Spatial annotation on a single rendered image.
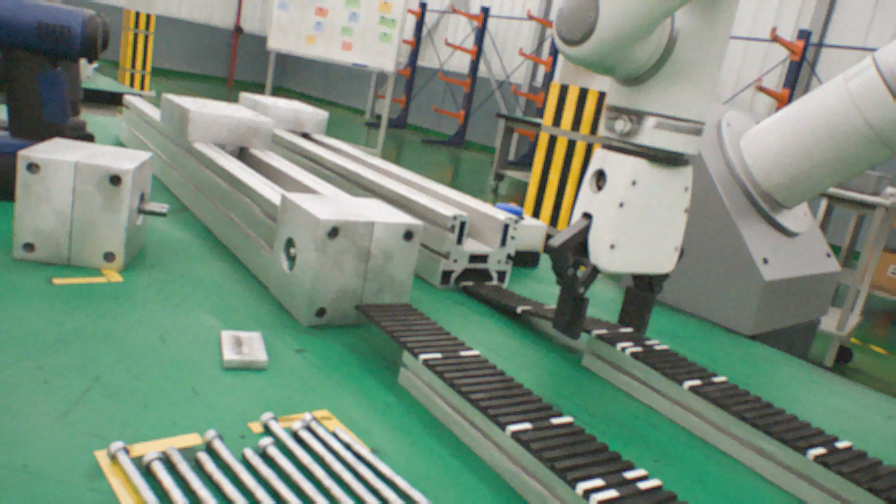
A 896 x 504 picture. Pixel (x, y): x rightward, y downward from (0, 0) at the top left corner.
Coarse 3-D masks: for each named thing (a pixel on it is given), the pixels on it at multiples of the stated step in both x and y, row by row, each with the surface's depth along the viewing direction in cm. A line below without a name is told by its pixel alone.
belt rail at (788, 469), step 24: (600, 360) 62; (624, 360) 59; (624, 384) 59; (648, 384) 58; (672, 384) 55; (672, 408) 55; (696, 408) 53; (696, 432) 53; (720, 432) 51; (744, 432) 50; (744, 456) 50; (768, 456) 49; (792, 456) 47; (792, 480) 47; (816, 480) 46; (840, 480) 44
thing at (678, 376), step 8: (688, 368) 57; (696, 368) 57; (704, 368) 57; (664, 376) 55; (672, 376) 55; (680, 376) 55; (688, 376) 55; (696, 376) 55; (704, 376) 56; (712, 376) 56
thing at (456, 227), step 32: (288, 160) 112; (320, 160) 102; (352, 160) 110; (352, 192) 94; (384, 192) 87; (416, 192) 84; (448, 192) 89; (448, 224) 75; (480, 224) 82; (512, 224) 80; (448, 256) 77; (480, 256) 81; (448, 288) 78
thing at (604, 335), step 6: (606, 330) 62; (612, 330) 63; (618, 330) 63; (624, 330) 63; (630, 330) 64; (594, 336) 61; (600, 336) 61; (606, 336) 60; (612, 336) 61; (618, 336) 61; (624, 336) 62; (630, 336) 62; (636, 336) 63; (642, 336) 63
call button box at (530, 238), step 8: (520, 224) 92; (528, 224) 93; (536, 224) 93; (544, 224) 94; (512, 232) 91; (520, 232) 92; (528, 232) 93; (536, 232) 94; (544, 232) 94; (520, 240) 92; (528, 240) 93; (536, 240) 94; (520, 248) 93; (528, 248) 94; (536, 248) 94; (512, 256) 93; (520, 256) 93; (528, 256) 94; (536, 256) 95; (512, 264) 93; (520, 264) 94; (528, 264) 95; (536, 264) 95
